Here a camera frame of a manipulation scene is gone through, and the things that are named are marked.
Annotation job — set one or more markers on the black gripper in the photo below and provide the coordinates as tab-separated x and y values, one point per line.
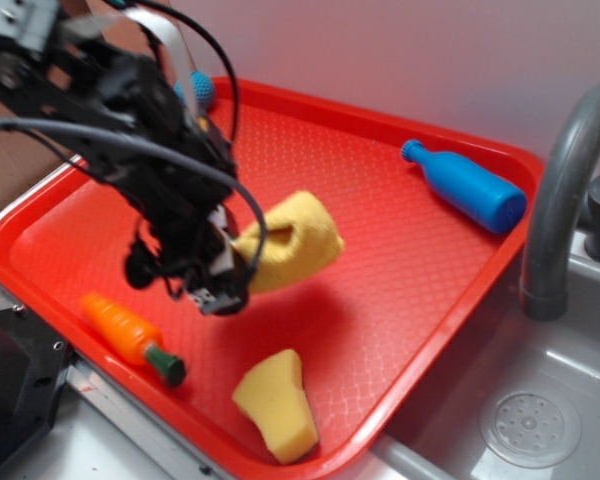
185	215

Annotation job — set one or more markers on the yellow cloth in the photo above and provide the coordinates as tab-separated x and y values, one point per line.
302	240

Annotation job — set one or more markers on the orange toy carrot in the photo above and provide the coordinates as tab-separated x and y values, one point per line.
132	337

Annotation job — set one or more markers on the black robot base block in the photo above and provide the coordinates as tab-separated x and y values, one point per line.
33	364

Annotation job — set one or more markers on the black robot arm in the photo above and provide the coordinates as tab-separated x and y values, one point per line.
116	89

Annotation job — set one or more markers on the yellow sponge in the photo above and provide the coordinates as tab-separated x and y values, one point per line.
271	395

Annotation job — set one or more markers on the red plastic tray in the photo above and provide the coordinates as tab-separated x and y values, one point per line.
366	328

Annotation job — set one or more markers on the blue dimpled ball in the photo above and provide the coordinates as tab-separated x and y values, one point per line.
203	88

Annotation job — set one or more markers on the blue toy bottle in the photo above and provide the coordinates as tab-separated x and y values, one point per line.
492	202

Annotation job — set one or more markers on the grey toy faucet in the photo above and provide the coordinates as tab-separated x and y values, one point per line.
569	192

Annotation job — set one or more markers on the grey toy sink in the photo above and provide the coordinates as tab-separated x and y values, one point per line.
509	397

